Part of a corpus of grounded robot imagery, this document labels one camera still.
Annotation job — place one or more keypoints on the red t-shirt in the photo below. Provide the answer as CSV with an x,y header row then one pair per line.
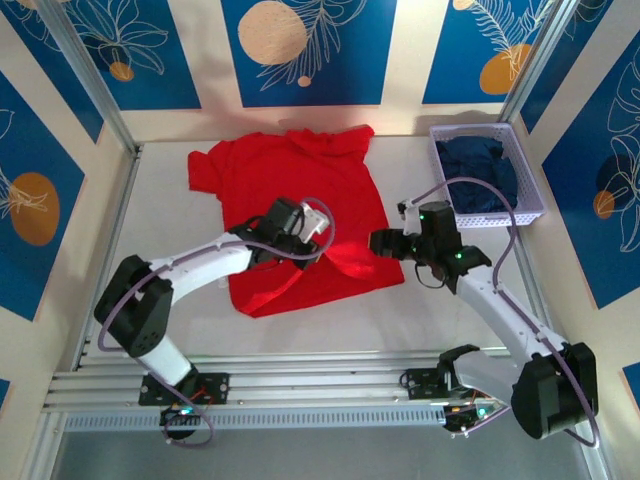
x,y
300,170

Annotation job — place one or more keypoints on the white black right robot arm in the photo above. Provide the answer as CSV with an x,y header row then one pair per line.
x,y
490,305

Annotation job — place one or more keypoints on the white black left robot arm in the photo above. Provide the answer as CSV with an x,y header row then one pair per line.
x,y
210,265

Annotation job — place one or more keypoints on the navy blue cloth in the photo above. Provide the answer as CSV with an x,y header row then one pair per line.
x,y
475,165

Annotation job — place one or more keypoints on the lavender perforated plastic basket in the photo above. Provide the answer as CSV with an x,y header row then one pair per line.
x,y
525,170

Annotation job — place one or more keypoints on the blue panel with peach circle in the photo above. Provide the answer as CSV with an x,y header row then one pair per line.
x,y
350,65

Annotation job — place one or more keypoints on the blue panel with orange oval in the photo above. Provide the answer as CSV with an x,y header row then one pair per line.
x,y
40,160

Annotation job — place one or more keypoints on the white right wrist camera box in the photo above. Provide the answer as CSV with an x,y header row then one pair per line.
x,y
411,217

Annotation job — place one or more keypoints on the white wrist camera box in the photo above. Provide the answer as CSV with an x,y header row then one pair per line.
x,y
411,217
312,217

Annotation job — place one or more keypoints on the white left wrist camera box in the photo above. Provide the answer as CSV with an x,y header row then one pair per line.
x,y
312,217

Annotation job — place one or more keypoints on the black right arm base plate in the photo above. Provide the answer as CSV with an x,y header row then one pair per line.
x,y
420,382

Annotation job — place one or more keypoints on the blue floral wall panel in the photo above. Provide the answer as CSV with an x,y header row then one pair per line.
x,y
460,50
600,225
175,60
560,65
50,65

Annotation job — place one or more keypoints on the aluminium base frame rails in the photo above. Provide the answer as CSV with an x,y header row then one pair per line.
x,y
310,385

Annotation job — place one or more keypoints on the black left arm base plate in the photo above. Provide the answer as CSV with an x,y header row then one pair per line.
x,y
215,387

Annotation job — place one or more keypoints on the aluminium frame post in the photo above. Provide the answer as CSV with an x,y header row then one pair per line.
x,y
95,85
535,60

